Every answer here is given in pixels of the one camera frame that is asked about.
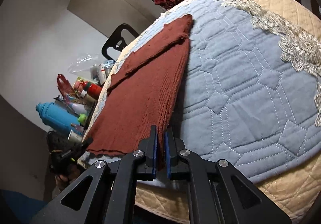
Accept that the white spray bottle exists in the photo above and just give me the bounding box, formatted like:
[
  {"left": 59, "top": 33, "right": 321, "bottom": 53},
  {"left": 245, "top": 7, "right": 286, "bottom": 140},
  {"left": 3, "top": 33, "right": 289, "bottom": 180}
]
[{"left": 54, "top": 95, "right": 87, "bottom": 115}]

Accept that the person's left hand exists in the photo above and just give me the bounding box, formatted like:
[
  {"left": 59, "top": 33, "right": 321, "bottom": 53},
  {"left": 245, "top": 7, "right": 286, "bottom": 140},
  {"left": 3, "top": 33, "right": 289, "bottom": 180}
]
[{"left": 55, "top": 165, "right": 84, "bottom": 191}]

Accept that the blue quilted table cover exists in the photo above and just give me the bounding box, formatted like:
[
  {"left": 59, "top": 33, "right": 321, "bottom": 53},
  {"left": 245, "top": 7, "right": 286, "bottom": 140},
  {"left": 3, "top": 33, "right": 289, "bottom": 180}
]
[{"left": 77, "top": 0, "right": 321, "bottom": 224}]

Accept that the green small toy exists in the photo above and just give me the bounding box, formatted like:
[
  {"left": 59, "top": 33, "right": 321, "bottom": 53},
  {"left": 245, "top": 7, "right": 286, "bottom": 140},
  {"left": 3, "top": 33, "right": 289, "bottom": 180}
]
[{"left": 77, "top": 114, "right": 88, "bottom": 126}]

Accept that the white medicine box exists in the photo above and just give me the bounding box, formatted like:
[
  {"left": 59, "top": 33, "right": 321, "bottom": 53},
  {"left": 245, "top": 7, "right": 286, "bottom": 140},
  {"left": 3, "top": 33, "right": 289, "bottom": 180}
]
[{"left": 98, "top": 64, "right": 107, "bottom": 85}]

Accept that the red thermos bottle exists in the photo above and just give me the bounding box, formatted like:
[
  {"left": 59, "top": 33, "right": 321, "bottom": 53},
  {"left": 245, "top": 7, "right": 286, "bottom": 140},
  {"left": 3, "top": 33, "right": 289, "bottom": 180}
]
[{"left": 83, "top": 81, "right": 102, "bottom": 100}]

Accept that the blue water bottle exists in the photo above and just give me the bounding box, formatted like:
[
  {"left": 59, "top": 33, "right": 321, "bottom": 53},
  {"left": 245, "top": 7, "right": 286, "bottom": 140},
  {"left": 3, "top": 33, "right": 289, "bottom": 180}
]
[{"left": 35, "top": 102, "right": 82, "bottom": 136}]

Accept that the clear plastic bag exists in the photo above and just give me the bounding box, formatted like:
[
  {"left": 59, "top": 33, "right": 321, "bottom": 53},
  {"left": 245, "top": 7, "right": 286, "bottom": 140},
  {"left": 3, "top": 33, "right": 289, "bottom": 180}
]
[{"left": 67, "top": 53, "right": 101, "bottom": 75}]

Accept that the red plastic bag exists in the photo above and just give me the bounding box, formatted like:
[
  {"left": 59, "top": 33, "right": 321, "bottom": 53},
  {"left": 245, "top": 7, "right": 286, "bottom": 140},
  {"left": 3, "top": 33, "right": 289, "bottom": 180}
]
[{"left": 57, "top": 74, "right": 75, "bottom": 97}]

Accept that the dark wooden chair left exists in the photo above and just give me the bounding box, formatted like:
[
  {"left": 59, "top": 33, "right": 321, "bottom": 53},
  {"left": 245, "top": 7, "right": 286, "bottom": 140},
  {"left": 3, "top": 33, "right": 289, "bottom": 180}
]
[{"left": 101, "top": 23, "right": 139, "bottom": 60}]

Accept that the rust red knit sweater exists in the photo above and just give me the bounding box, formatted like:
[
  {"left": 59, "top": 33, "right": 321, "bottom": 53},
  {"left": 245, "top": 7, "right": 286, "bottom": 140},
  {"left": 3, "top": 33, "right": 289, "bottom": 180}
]
[{"left": 87, "top": 14, "right": 193, "bottom": 157}]

